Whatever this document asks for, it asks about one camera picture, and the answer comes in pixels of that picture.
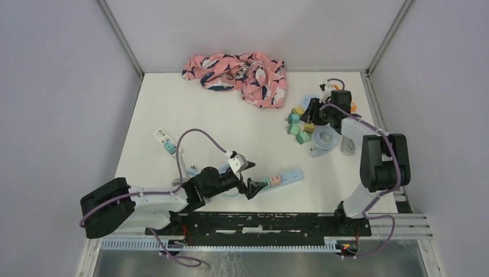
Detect pink patterned cloth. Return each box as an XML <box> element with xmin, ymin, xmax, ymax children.
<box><xmin>182</xmin><ymin>52</ymin><xmax>287</xmax><ymax>108</ymax></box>

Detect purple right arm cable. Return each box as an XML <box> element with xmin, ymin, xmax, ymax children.
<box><xmin>319</xmin><ymin>78</ymin><xmax>403</xmax><ymax>259</ymax></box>

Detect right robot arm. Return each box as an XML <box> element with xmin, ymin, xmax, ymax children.
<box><xmin>301</xmin><ymin>90</ymin><xmax>411</xmax><ymax>235</ymax></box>

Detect teal adapter on white strip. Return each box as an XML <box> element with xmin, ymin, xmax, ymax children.
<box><xmin>163</xmin><ymin>140</ymin><xmax>176</xmax><ymax>155</ymax></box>

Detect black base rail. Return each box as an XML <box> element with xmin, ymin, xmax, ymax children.
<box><xmin>155</xmin><ymin>211</ymin><xmax>372</xmax><ymax>252</ymax></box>

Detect green adapter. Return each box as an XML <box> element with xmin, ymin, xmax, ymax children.
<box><xmin>295</xmin><ymin>132</ymin><xmax>310</xmax><ymax>145</ymax></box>
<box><xmin>287</xmin><ymin>123</ymin><xmax>300</xmax><ymax>136</ymax></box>

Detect blue round-socket cable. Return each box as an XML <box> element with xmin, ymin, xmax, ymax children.
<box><xmin>309</xmin><ymin>125</ymin><xmax>340</xmax><ymax>158</ymax></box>

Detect pink adapter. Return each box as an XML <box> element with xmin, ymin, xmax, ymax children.
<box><xmin>269</xmin><ymin>175</ymin><xmax>282</xmax><ymax>188</ymax></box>

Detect light blue power strip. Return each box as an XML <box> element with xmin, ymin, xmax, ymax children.
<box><xmin>260</xmin><ymin>169</ymin><xmax>304</xmax><ymax>192</ymax></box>

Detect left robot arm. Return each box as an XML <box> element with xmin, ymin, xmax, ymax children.
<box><xmin>79</xmin><ymin>166</ymin><xmax>269</xmax><ymax>239</ymax></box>

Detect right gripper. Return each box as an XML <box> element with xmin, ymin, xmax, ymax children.
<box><xmin>300</xmin><ymin>98</ymin><xmax>336</xmax><ymax>126</ymax></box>

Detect teal adapter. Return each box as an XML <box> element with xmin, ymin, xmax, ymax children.
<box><xmin>261</xmin><ymin>178</ymin><xmax>270</xmax><ymax>189</ymax></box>
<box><xmin>163</xmin><ymin>140</ymin><xmax>176</xmax><ymax>155</ymax></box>
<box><xmin>286</xmin><ymin>113</ymin><xmax>300</xmax><ymax>124</ymax></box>

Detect yellow plug adapter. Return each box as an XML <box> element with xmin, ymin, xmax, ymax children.
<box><xmin>291</xmin><ymin>106</ymin><xmax>304</xmax><ymax>117</ymax></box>
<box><xmin>303</xmin><ymin>123</ymin><xmax>315</xmax><ymax>136</ymax></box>

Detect grey power strip cable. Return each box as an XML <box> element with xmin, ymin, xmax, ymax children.
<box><xmin>340</xmin><ymin>136</ymin><xmax>357</xmax><ymax>156</ymax></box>

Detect white power strip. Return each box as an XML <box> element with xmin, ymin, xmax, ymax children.
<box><xmin>152</xmin><ymin>128</ymin><xmax>184</xmax><ymax>158</ymax></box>

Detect orange power strip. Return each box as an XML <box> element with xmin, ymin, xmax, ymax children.
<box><xmin>350</xmin><ymin>101</ymin><xmax>357</xmax><ymax>114</ymax></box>

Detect round blue socket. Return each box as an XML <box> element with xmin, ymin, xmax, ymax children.
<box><xmin>300</xmin><ymin>94</ymin><xmax>320</xmax><ymax>111</ymax></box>

